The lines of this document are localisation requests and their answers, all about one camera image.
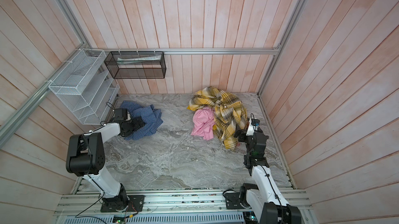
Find yellow plaid cloth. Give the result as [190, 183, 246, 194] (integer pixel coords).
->
[188, 86, 248, 150]

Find blue checked cloth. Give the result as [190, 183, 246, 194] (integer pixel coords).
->
[120, 100, 163, 141]

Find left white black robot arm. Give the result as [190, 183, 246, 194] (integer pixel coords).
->
[66, 108, 145, 213]

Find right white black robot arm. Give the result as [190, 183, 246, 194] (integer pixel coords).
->
[234, 130, 302, 224]

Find pink cloth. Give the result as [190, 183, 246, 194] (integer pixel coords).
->
[191, 107, 215, 141]

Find paper in black basket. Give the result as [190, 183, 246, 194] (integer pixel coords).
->
[117, 55, 162, 65]

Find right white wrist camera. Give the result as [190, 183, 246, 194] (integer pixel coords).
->
[246, 118, 262, 136]

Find white wire mesh rack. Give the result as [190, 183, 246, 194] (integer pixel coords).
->
[49, 49, 119, 125]

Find black wire mesh basket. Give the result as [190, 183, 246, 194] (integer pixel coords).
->
[105, 51, 167, 79]

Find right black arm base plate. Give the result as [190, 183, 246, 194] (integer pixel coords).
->
[222, 190, 250, 209]

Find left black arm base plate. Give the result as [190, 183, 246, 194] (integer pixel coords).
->
[100, 195, 145, 213]

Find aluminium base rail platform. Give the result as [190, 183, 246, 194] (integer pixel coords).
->
[52, 189, 315, 224]

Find aluminium frame rail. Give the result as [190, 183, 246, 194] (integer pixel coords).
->
[0, 0, 319, 147]

